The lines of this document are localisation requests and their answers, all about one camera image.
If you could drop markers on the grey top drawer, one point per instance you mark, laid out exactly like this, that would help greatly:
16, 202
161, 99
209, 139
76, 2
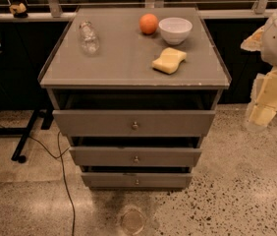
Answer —
134, 123

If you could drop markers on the white bowl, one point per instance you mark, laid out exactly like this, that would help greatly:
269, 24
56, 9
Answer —
175, 30

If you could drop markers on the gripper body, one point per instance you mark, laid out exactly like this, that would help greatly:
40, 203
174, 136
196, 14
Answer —
263, 101

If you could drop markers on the orange fruit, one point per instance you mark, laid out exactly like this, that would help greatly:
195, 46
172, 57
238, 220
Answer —
148, 23

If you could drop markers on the metal window railing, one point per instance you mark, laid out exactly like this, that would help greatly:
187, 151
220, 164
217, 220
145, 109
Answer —
138, 7

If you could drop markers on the black desk leg frame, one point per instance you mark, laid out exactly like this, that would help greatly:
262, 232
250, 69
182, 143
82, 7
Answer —
23, 132

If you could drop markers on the clear plastic bottle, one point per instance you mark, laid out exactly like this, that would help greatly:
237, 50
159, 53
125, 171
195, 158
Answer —
89, 38

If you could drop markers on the yellow sponge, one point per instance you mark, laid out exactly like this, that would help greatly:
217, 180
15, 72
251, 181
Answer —
169, 60

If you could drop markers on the small yellow black object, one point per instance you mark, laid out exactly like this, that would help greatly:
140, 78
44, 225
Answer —
18, 10

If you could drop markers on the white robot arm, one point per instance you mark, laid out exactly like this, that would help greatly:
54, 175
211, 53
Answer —
264, 40

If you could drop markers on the grey drawer cabinet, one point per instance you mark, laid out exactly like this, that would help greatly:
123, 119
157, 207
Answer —
120, 77

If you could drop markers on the round floor drain cover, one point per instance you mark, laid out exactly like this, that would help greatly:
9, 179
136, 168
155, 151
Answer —
132, 222

